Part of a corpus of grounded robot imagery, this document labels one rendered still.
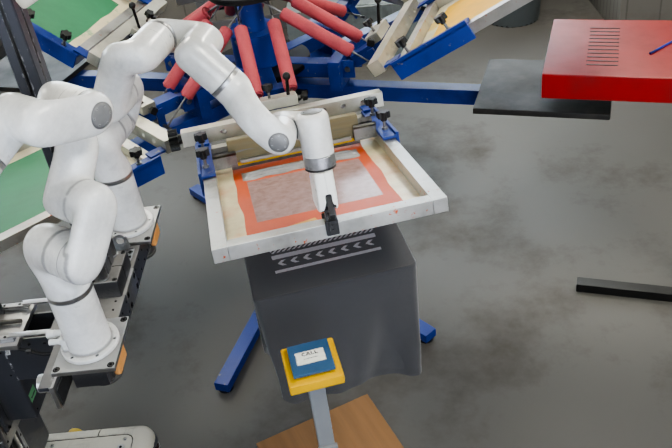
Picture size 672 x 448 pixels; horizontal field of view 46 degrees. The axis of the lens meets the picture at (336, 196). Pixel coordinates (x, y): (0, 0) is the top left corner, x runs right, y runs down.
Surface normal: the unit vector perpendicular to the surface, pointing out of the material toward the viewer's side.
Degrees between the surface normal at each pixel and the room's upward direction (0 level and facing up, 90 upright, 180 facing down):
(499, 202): 0
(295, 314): 92
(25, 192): 0
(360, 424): 0
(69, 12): 32
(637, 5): 90
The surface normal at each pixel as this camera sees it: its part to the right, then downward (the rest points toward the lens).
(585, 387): -0.11, -0.82
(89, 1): 0.40, -0.65
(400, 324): 0.12, 0.60
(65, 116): 0.79, 0.07
